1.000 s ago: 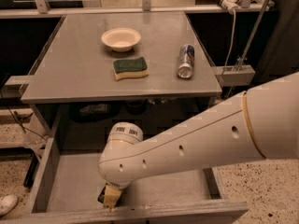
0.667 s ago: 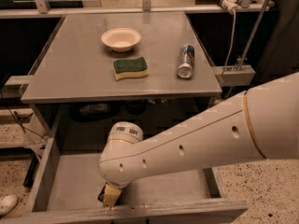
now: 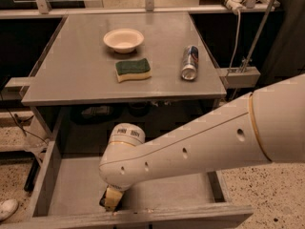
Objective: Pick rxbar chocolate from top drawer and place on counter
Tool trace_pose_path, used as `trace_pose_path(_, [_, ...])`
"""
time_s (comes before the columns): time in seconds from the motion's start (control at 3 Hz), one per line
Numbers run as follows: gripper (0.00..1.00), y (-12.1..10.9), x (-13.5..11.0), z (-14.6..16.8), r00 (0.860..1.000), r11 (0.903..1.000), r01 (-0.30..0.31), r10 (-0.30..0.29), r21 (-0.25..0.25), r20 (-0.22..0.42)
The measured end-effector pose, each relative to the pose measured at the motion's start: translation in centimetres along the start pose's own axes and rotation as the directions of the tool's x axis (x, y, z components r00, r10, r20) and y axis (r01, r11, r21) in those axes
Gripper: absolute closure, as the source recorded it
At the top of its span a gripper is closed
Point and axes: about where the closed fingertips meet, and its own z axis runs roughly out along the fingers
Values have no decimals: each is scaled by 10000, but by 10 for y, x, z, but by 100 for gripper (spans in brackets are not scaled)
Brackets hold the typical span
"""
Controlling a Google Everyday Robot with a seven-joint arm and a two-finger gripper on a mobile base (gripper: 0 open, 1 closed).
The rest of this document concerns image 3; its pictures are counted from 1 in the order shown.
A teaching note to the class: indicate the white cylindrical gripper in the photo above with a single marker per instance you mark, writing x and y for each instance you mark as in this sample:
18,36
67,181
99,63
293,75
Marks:
114,188

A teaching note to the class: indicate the black rxbar chocolate bar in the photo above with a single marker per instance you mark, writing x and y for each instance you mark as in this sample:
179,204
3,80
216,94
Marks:
102,200

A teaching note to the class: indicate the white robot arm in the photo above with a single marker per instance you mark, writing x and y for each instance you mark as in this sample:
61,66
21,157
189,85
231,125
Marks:
265,126

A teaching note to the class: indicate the grey open top drawer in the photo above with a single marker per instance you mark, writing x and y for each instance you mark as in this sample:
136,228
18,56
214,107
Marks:
68,189

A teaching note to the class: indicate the white shoe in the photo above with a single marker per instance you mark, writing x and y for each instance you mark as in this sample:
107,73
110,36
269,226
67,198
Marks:
8,208

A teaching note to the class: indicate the green yellow sponge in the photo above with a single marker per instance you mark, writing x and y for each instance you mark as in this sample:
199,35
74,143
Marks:
133,70

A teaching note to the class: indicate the white paper bowl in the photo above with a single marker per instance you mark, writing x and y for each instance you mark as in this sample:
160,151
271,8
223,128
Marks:
123,40

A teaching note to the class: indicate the silver blue drink can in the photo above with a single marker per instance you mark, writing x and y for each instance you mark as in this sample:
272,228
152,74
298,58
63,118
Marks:
189,63

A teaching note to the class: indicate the grey metal bracket block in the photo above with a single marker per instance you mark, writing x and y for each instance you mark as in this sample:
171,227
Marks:
235,79

